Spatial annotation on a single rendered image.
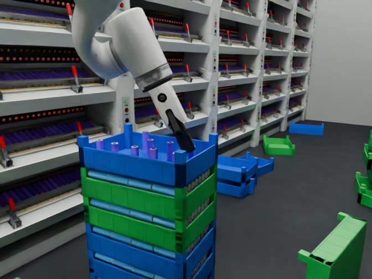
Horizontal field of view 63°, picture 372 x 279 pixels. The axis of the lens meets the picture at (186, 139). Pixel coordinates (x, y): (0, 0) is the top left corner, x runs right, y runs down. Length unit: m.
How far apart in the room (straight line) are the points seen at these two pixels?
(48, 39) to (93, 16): 0.51
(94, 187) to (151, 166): 0.20
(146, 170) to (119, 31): 0.30
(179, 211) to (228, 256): 0.51
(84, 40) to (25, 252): 0.81
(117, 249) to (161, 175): 0.27
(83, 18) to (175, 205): 0.41
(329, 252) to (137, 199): 0.50
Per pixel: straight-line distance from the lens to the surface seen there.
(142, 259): 0.82
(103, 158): 0.77
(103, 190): 0.80
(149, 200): 0.72
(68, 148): 1.17
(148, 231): 0.76
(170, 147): 0.76
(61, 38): 1.11
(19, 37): 1.05
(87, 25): 0.60
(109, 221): 0.83
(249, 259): 1.15
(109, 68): 0.69
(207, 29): 1.80
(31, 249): 1.23
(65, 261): 1.20
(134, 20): 0.68
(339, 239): 0.96
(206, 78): 1.79
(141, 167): 0.70
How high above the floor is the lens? 0.66
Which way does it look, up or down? 14 degrees down
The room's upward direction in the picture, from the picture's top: straight up
